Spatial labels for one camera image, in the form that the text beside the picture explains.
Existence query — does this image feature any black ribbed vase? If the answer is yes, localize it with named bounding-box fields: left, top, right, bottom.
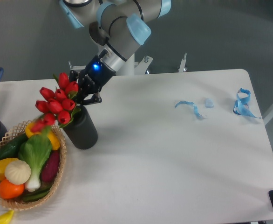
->
left=63, top=105, right=98, bottom=150

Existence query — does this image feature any woven wicker basket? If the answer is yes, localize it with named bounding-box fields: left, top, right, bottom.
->
left=0, top=126, right=67, bottom=211

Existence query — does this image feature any large blue ribbon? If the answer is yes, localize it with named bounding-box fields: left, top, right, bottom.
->
left=233, top=88, right=261, bottom=119

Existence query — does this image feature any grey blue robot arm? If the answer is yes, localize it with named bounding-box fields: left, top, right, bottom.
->
left=59, top=0, right=171, bottom=105

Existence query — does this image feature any green vegetable under basket items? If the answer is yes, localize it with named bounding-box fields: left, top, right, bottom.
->
left=21, top=186, right=51, bottom=203

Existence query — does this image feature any yellow bell pepper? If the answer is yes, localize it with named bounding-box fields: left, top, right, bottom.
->
left=0, top=158, right=18, bottom=181

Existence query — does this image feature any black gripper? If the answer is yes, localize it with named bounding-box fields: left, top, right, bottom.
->
left=69, top=55, right=116, bottom=105

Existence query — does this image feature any dark green cucumber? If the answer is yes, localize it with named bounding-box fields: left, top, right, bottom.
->
left=0, top=133, right=28, bottom=160

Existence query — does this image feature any yellow squash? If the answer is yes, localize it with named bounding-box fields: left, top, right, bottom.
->
left=25, top=122, right=61, bottom=151

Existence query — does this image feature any orange fruit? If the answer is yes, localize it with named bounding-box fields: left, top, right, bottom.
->
left=0, top=179, right=25, bottom=199

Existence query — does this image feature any white steamed bun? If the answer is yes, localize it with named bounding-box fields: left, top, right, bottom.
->
left=5, top=160, right=31, bottom=185

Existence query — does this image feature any metal table frame bracket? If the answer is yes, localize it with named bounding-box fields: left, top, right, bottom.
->
left=68, top=53, right=188, bottom=78

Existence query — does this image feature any purple sweet potato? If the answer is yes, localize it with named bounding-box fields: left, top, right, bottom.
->
left=41, top=151, right=60, bottom=182

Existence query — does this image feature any red tulip bouquet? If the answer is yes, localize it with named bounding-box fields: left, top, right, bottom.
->
left=28, top=72, right=79, bottom=133

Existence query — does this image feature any green bok choy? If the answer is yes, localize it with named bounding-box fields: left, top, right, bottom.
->
left=18, top=133, right=52, bottom=192

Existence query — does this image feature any yellow banana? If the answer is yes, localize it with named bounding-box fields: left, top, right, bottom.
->
left=0, top=210, right=14, bottom=224

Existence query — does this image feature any small blue ribbon strip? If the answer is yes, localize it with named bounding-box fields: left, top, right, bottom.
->
left=174, top=101, right=205, bottom=119

